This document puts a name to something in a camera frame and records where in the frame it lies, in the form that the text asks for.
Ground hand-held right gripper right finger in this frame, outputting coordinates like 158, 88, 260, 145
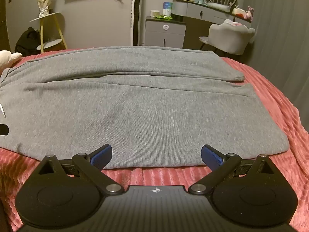
188, 144, 277, 196

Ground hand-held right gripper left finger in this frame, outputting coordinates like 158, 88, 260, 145
36, 144, 123, 196

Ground grey pants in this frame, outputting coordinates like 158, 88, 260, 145
0, 45, 290, 170

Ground cream plush toy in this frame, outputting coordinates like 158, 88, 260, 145
0, 50, 22, 72

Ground pink ribbed blanket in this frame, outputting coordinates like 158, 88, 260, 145
0, 48, 309, 232

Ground black bag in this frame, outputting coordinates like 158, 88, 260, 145
14, 27, 42, 54

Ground grey shell chair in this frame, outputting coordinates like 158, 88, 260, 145
199, 23, 256, 56

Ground yellow side table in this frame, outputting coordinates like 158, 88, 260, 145
29, 12, 68, 54

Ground grey drawer cabinet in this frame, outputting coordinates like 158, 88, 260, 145
145, 16, 187, 49

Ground pink and white cloth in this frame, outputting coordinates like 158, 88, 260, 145
222, 19, 243, 27

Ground cream flower bouquet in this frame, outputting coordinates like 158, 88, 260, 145
34, 0, 53, 18

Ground grey vanity desk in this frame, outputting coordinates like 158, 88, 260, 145
172, 0, 252, 52

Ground grey curtain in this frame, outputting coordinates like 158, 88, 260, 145
250, 0, 309, 91

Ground pink plush toy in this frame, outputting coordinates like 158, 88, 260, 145
244, 6, 255, 21

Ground blue and white box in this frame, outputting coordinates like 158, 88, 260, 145
163, 2, 174, 16

